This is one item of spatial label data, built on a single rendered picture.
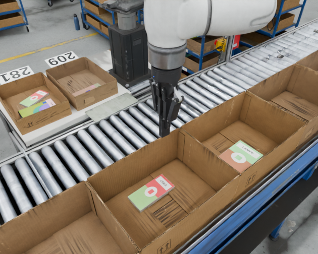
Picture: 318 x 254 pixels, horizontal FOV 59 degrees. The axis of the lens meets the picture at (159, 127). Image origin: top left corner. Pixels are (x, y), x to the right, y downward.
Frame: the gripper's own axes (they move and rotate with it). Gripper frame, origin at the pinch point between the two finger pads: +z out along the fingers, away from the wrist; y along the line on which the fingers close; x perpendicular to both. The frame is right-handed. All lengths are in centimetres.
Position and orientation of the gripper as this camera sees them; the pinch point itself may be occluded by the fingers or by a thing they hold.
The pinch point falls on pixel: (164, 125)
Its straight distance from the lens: 82.0
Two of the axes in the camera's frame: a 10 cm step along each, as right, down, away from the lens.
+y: -5.7, -5.4, 6.1
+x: -8.2, 3.7, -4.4
